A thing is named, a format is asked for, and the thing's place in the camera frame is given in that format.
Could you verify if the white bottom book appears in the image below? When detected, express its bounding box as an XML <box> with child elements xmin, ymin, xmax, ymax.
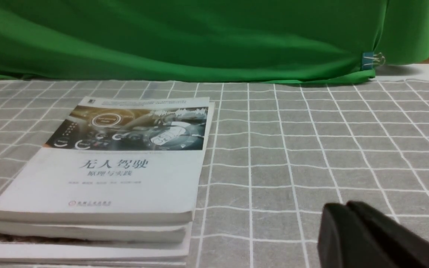
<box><xmin>0</xmin><ymin>224</ymin><xmax>192</xmax><ymax>268</ymax></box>

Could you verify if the white middle book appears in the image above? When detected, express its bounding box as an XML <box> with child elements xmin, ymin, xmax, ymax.
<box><xmin>0</xmin><ymin>220</ymin><xmax>192</xmax><ymax>243</ymax></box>

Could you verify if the white self-driving top book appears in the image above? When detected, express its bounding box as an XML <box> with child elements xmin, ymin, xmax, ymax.
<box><xmin>0</xmin><ymin>97</ymin><xmax>215</xmax><ymax>224</ymax></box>

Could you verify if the grey checked tablecloth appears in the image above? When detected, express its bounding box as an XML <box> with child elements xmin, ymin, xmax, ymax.
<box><xmin>0</xmin><ymin>80</ymin><xmax>429</xmax><ymax>268</ymax></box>

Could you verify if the green backdrop cloth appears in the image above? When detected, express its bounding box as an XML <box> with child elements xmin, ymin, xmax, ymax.
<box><xmin>0</xmin><ymin>0</ymin><xmax>429</xmax><ymax>84</ymax></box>

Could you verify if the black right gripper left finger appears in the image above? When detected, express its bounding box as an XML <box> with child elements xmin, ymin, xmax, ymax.
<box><xmin>317</xmin><ymin>202</ymin><xmax>397</xmax><ymax>268</ymax></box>

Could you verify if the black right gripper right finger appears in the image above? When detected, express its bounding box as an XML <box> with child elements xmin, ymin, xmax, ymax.
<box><xmin>347</xmin><ymin>201</ymin><xmax>429</xmax><ymax>268</ymax></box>

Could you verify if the blue binder clip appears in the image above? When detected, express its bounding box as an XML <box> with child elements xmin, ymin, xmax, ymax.
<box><xmin>360</xmin><ymin>51</ymin><xmax>386</xmax><ymax>71</ymax></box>

